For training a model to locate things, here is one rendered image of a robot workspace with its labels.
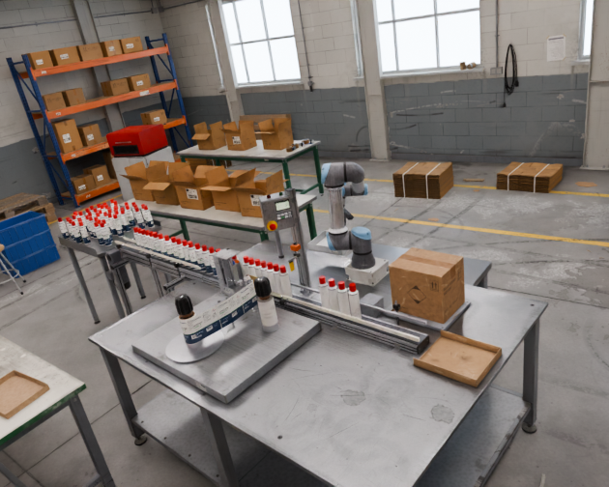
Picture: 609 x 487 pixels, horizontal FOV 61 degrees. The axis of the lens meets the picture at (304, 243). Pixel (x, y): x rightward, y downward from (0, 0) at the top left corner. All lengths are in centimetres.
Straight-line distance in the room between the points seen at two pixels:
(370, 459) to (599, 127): 618
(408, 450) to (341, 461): 25
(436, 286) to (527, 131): 547
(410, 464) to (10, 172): 890
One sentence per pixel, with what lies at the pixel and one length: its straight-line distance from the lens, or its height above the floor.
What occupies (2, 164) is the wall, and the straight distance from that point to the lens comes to 1003.
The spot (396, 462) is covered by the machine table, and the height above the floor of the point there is 83.
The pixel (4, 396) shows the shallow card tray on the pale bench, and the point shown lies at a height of 80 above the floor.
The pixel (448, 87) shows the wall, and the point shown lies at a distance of 812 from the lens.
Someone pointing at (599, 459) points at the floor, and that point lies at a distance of 333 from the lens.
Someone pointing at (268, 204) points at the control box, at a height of 145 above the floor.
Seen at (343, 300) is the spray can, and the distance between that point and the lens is 269.
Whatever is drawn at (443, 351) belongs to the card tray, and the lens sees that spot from 255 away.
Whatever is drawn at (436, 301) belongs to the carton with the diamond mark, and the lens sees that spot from 265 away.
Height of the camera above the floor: 234
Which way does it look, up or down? 23 degrees down
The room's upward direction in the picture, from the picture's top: 10 degrees counter-clockwise
